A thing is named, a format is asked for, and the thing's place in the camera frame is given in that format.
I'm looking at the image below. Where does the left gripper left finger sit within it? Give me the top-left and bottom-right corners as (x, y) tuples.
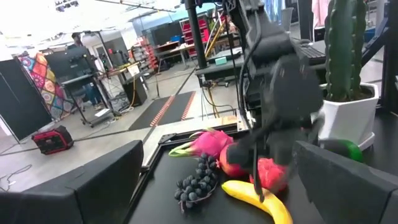
(0, 139), (144, 224)

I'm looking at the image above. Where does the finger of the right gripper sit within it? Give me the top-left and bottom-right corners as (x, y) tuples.
(252, 142), (266, 203)
(225, 123), (275, 169)

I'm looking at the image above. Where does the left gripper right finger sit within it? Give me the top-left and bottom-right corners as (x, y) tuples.
(294, 140), (398, 224)

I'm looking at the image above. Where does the red bumpy round fruit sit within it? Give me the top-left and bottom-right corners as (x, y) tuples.
(248, 157), (289, 194)

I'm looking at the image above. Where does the yellow banana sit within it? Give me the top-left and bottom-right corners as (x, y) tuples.
(221, 180), (294, 224)

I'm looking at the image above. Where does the red apple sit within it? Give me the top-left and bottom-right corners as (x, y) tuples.
(219, 142), (249, 179)

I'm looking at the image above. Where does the pink dragon fruit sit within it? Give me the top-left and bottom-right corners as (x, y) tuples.
(169, 129), (234, 159)

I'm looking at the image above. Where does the dark grape bunch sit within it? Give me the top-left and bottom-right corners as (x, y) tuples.
(174, 152), (220, 214)

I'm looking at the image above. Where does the green avocado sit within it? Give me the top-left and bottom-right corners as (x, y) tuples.
(320, 139), (364, 163)

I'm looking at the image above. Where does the black keyboard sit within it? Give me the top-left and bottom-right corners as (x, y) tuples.
(298, 43), (327, 60)

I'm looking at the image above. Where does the red and black case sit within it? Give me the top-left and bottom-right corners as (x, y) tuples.
(31, 125), (75, 156)

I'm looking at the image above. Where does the green cactus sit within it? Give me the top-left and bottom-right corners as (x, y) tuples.
(324, 0), (368, 102)

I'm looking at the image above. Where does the black orange-striped floor mat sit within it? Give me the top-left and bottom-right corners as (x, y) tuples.
(129, 95), (175, 131)
(157, 90), (197, 127)

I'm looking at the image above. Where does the person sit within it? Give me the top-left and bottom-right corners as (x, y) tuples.
(67, 32), (104, 110)

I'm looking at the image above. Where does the black divider panel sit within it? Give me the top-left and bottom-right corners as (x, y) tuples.
(0, 58), (53, 142)

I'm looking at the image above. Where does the red bin shelf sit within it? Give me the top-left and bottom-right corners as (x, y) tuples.
(179, 17), (210, 45)

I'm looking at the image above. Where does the colourful patterned panel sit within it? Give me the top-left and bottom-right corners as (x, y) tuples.
(18, 52), (74, 121)

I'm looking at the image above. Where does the black floor cabinet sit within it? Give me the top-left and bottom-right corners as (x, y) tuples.
(123, 76), (149, 106)

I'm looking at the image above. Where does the wooden work table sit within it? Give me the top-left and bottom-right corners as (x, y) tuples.
(154, 40), (197, 70)

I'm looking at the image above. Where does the black screen cart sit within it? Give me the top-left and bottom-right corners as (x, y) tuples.
(45, 46), (123, 128)

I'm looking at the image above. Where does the black frame post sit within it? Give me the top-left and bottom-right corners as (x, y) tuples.
(185, 0), (208, 69)

